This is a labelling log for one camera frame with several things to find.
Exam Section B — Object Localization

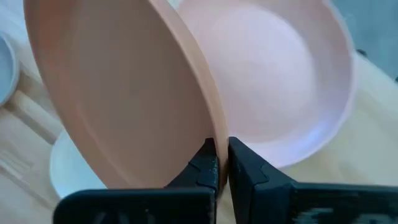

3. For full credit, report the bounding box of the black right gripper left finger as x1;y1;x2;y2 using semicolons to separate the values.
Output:
52;138;220;224

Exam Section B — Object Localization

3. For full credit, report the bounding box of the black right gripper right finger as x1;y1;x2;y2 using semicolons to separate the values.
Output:
228;136;398;224

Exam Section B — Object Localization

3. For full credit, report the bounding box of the peach plate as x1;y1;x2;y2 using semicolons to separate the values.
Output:
23;0;230;190

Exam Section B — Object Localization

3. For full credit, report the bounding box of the pink plate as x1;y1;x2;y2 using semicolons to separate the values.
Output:
174;0;357;169

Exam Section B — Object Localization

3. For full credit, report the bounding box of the white plate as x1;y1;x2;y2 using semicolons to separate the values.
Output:
49;129;108;199

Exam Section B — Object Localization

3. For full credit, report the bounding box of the light blue plate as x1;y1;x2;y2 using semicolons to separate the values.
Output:
0;32;20;108

